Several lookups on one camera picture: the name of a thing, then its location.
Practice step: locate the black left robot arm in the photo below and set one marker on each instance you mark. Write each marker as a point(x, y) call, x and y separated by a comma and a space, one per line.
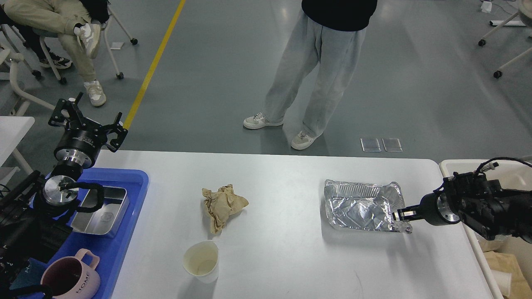
point(35, 214)

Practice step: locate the white cup in bin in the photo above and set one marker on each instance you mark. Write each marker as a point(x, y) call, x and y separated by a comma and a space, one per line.
point(503, 281)

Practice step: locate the dark blue mug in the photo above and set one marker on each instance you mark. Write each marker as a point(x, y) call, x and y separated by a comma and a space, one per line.
point(30, 275)

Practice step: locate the clear floor plate left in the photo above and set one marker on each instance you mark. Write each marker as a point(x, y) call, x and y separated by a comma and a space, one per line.
point(370, 145)

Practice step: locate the aluminium foil tray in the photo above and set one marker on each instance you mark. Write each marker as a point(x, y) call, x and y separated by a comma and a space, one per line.
point(364, 207)

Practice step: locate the pink mug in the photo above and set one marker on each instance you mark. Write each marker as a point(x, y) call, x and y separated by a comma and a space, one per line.
point(73, 277)

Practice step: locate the clear floor plate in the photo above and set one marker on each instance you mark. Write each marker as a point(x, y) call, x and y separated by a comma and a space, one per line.
point(392, 144)
point(370, 145)

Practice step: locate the clear floor plate right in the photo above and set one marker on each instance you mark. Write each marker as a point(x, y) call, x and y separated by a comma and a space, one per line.
point(392, 144)

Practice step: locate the brown paper in bin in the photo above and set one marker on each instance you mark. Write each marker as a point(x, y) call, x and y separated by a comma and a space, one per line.
point(512, 255)

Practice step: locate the white paper cup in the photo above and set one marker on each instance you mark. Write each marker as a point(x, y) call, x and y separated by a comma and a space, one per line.
point(201, 261)

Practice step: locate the standing person grey trousers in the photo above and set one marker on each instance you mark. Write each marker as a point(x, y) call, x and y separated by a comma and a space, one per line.
point(328, 34)

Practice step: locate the white side table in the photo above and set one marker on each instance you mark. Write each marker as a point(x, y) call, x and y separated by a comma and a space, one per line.
point(18, 146)

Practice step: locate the white chair frame left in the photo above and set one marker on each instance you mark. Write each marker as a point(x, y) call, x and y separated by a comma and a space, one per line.
point(14, 100)

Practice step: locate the brown paper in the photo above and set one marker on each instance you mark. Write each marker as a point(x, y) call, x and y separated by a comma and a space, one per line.
point(220, 205)
point(512, 255)

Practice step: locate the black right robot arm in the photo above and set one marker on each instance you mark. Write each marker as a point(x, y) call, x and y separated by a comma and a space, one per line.
point(481, 204)

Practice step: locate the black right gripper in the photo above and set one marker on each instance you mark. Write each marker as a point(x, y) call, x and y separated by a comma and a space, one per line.
point(434, 208)

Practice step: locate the seated person beige clothes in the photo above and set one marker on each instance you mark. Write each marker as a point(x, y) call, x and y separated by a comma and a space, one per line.
point(77, 33)

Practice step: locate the white plastic bin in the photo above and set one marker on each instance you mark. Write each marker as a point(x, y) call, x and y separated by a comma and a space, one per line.
point(512, 175)

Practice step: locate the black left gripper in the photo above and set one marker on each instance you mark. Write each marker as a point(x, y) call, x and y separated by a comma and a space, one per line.
point(78, 144)

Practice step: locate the stainless steel rectangular container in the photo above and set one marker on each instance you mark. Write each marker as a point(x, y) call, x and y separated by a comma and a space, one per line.
point(105, 221)

